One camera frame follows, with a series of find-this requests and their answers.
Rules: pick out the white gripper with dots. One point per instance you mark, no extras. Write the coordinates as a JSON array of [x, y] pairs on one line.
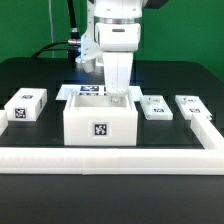
[[117, 42]]

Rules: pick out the white cabinet body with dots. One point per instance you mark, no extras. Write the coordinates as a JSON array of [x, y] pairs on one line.
[[98, 121]]

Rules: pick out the white cabinet door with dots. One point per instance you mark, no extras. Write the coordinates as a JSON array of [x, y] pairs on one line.
[[155, 108], [188, 105]]

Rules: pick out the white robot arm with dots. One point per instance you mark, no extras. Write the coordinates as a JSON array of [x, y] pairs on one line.
[[110, 12]]

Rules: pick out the white cabinet top block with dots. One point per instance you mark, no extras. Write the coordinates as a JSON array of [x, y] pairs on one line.
[[26, 104]]

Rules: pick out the white marker base sheet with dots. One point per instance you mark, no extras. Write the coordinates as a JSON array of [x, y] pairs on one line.
[[93, 90]]

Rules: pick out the white U-shaped obstacle frame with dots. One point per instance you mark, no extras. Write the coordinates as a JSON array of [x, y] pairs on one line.
[[209, 160]]

